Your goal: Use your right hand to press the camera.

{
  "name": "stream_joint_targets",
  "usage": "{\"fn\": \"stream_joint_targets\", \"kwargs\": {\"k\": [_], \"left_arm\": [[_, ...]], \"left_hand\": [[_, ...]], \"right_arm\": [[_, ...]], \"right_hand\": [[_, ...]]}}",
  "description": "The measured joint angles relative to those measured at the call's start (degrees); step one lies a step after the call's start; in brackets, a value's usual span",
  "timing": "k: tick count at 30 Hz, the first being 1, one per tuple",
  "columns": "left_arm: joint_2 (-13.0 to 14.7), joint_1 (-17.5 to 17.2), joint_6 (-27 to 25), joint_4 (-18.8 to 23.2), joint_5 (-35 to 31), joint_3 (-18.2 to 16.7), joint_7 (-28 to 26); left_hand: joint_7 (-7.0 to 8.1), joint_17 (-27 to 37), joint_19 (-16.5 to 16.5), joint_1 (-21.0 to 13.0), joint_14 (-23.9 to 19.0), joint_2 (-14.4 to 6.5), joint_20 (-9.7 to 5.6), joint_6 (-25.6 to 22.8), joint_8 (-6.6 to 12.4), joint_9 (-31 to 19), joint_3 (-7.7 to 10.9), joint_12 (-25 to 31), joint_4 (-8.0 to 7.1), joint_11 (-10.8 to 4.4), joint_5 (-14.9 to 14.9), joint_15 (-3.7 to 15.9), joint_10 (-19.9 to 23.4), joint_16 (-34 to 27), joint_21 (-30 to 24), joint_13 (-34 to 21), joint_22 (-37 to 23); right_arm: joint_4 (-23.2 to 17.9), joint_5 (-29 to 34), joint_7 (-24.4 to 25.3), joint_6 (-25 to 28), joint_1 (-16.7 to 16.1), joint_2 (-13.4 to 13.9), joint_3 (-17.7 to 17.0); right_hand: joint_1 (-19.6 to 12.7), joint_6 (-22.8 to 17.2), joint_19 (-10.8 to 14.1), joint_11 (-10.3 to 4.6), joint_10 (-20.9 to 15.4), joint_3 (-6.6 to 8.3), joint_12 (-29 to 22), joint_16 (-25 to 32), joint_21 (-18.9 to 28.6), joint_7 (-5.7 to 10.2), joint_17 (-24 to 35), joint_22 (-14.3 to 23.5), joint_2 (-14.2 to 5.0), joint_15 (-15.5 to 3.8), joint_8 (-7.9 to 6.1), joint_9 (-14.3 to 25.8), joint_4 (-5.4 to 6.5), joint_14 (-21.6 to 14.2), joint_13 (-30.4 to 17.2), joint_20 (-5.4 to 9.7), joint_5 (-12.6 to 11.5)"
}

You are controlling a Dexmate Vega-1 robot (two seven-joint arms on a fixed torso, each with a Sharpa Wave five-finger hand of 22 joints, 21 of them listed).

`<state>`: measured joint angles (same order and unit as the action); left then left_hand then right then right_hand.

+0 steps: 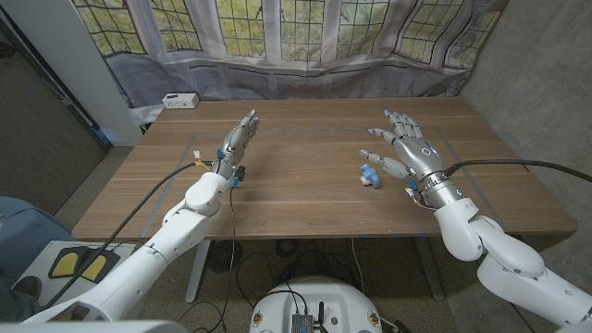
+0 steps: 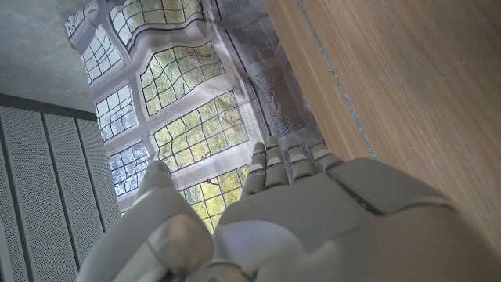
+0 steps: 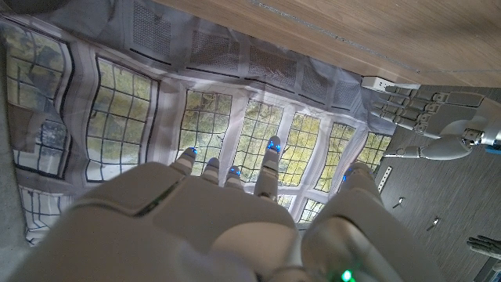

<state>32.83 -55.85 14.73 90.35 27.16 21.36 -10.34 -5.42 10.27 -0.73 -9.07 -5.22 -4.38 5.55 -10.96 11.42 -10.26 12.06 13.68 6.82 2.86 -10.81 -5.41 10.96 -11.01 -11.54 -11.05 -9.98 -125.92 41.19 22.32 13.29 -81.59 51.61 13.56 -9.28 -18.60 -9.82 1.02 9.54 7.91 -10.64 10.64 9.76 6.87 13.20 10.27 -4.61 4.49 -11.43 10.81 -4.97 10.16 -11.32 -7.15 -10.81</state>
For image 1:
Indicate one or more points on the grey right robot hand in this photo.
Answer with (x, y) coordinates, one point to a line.
(418, 155)

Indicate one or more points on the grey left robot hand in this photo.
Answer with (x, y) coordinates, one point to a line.
(236, 145)

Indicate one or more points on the light blue toy camera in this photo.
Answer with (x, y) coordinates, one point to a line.
(371, 176)

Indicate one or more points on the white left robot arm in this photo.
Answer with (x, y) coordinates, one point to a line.
(185, 222)

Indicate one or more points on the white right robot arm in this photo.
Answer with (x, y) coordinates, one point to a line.
(509, 259)

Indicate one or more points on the white power strip box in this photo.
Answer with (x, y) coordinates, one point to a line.
(180, 101)

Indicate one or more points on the printed window backdrop cloth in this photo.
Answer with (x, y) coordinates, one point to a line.
(300, 69)

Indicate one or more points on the black round disc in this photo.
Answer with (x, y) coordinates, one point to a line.
(224, 256)

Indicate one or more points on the grey table leg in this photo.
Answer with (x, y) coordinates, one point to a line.
(429, 273)

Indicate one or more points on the white table leg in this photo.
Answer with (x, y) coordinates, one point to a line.
(198, 273)

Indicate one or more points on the white robot torso base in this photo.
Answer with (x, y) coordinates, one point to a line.
(319, 300)

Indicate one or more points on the yellow foot pedal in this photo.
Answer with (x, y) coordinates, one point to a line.
(65, 264)
(94, 267)

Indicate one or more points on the grey electronics box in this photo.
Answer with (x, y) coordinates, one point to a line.
(302, 324)

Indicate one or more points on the white pedal floor board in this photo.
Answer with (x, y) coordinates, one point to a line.
(41, 259)

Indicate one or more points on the blue upholstered seat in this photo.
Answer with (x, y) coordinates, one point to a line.
(23, 231)

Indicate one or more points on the person's leg dark trousers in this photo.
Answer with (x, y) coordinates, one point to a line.
(18, 309)

